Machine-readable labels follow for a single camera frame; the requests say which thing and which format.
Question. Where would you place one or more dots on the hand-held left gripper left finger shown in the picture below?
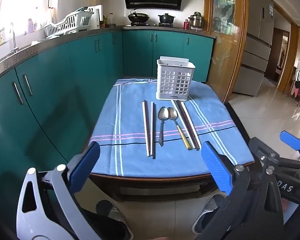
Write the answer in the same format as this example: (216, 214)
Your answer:
(86, 165)

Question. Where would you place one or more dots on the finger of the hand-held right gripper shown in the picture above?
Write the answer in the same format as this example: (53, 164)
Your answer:
(258, 148)
(291, 140)

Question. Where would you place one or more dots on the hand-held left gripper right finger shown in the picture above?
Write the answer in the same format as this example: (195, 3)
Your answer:
(216, 170)

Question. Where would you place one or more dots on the group of chopsticks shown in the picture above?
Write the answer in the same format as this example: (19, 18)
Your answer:
(187, 125)

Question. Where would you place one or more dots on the dark red chopstick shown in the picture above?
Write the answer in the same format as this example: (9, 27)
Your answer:
(152, 130)

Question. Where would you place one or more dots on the all-steel spoon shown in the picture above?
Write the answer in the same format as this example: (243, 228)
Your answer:
(162, 113)

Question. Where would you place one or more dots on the white plastic utensil holder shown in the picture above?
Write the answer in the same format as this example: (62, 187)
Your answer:
(175, 80)

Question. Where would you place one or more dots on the grey slipper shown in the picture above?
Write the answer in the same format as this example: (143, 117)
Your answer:
(115, 215)
(210, 205)

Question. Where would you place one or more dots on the pink cloth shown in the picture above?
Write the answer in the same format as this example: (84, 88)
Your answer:
(294, 91)

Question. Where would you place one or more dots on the blue striped towel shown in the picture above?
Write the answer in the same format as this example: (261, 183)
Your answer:
(130, 120)

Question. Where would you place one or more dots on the teal base cabinets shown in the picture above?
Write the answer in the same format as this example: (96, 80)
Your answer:
(65, 85)

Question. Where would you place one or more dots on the silver refrigerator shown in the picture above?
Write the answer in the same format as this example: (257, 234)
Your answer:
(257, 42)

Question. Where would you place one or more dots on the wood-framed glass door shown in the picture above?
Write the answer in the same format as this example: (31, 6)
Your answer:
(225, 42)

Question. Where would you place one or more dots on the grey kitchen countertop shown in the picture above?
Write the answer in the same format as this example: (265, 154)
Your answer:
(52, 42)

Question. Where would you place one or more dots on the stainless steel pot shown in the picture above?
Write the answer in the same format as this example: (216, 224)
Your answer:
(196, 21)

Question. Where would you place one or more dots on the dark sauce bottle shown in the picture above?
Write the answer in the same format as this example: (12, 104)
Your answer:
(102, 23)

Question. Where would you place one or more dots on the white dish rack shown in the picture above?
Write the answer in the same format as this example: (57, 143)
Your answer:
(70, 22)

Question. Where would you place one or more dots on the red canister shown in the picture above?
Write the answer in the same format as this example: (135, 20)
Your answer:
(185, 25)

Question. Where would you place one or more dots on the clear oil bottle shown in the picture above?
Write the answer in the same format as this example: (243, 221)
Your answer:
(111, 21)

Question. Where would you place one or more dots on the chrome faucet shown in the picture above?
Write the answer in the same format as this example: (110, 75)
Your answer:
(13, 37)

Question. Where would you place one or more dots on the purple bottle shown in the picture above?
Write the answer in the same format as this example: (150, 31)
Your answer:
(30, 26)

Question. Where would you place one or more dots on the white cutting board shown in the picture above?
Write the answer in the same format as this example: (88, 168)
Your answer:
(98, 15)

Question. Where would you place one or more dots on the white detergent bottle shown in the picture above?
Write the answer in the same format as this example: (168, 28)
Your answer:
(35, 20)

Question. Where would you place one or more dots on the gas stove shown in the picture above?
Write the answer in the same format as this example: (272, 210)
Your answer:
(152, 25)

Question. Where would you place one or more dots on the black wok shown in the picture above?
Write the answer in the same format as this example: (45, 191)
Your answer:
(138, 18)

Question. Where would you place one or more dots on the black lidded pot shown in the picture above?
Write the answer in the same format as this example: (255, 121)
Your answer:
(166, 18)

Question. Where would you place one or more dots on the kitchen window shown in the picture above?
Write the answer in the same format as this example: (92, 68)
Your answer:
(15, 2)

